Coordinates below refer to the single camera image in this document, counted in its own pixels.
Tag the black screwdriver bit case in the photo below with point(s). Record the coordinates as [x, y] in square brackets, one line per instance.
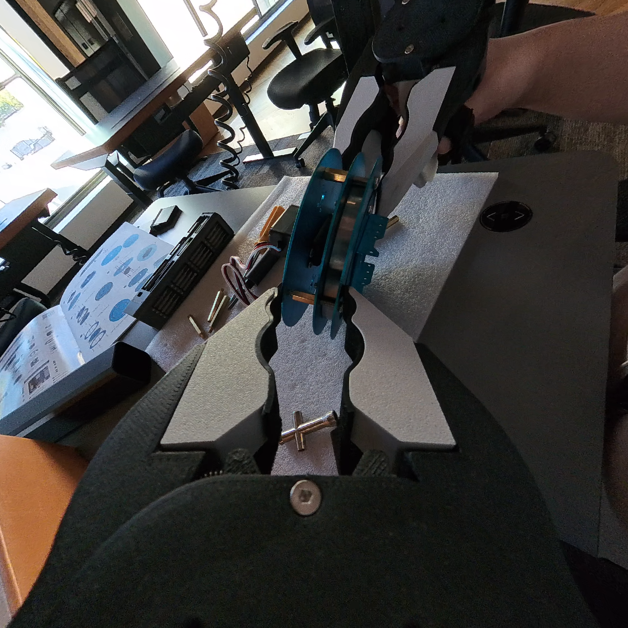
[186, 270]

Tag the black servo motor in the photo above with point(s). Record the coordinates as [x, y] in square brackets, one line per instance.
[282, 228]

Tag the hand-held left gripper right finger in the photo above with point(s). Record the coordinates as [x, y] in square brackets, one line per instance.
[402, 392]

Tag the small black box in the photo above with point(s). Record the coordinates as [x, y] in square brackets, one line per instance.
[166, 220]

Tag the grey foam mat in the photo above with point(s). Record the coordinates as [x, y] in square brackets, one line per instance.
[431, 221]

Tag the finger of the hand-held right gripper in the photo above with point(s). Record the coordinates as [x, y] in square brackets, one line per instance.
[355, 113]
[422, 127]

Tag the blue double disc base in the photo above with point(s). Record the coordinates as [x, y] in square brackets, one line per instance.
[365, 196]

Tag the blue round metal plate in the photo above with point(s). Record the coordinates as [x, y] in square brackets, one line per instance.
[304, 221]

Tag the silver cross wrench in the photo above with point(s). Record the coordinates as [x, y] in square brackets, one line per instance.
[306, 431]

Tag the black office chair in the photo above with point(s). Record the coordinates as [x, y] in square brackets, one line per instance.
[304, 81]

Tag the long black box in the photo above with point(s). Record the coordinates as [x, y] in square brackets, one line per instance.
[73, 387]

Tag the brass standoff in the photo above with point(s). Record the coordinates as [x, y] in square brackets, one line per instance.
[215, 305]
[197, 326]
[220, 314]
[394, 222]

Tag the grey desk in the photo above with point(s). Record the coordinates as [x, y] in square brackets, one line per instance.
[515, 319]

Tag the person's right hand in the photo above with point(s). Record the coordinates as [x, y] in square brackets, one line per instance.
[505, 78]

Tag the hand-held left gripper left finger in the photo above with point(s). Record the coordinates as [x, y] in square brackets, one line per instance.
[216, 392]

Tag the blue stool chair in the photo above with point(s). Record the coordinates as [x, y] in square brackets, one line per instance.
[169, 157]

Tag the round black desk control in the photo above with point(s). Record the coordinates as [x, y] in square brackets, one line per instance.
[505, 216]

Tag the printed instruction manual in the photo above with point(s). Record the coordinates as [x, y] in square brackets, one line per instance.
[73, 314]

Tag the orange cardboard box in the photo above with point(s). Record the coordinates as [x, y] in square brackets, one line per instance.
[29, 490]

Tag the brown topped desk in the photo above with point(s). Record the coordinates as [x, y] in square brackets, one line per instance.
[142, 105]

